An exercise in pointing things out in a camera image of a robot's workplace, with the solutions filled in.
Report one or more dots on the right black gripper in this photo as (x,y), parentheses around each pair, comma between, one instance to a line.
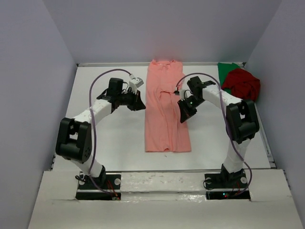
(185,113)

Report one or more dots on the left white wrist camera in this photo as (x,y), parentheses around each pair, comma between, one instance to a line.
(135,83)

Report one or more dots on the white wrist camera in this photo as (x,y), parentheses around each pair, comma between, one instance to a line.
(135,83)
(182,93)

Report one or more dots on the pink t shirt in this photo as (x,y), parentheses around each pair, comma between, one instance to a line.
(163,131)

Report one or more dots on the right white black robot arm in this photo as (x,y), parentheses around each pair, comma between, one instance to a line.
(241,125)

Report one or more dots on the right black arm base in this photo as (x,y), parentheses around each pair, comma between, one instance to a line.
(225,190)

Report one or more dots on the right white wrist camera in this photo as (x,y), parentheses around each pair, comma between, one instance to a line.
(182,93)

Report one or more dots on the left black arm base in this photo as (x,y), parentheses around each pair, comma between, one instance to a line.
(109,190)

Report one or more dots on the green t shirt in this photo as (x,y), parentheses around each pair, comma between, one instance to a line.
(224,69)

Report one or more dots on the red t shirt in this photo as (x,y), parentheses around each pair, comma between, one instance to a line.
(242,84)

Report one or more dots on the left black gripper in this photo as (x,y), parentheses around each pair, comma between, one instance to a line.
(137,105)

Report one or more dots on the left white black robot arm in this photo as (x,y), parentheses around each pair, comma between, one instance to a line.
(77,136)

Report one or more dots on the white foam front panel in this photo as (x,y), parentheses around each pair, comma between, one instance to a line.
(153,200)

